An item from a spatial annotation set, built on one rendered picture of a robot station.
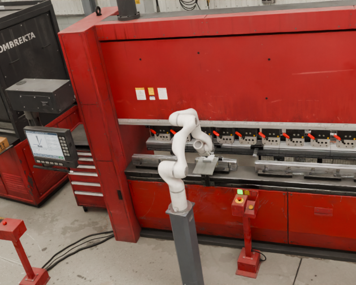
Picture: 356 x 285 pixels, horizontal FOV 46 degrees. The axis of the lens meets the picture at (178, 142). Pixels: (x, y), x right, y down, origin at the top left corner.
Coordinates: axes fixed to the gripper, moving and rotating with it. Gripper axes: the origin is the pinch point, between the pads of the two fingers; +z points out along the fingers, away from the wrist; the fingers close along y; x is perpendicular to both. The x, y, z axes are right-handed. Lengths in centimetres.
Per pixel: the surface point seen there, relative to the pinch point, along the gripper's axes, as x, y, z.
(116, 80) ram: -50, 77, -52
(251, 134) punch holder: -17.2, -40.9, -13.4
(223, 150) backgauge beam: -15.5, -7.7, 31.3
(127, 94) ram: -42, 69, -42
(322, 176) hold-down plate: 9, -100, 13
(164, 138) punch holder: -12.1, 40.2, -7.7
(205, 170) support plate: 15.0, -1.8, -4.0
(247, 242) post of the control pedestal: 69, -38, 40
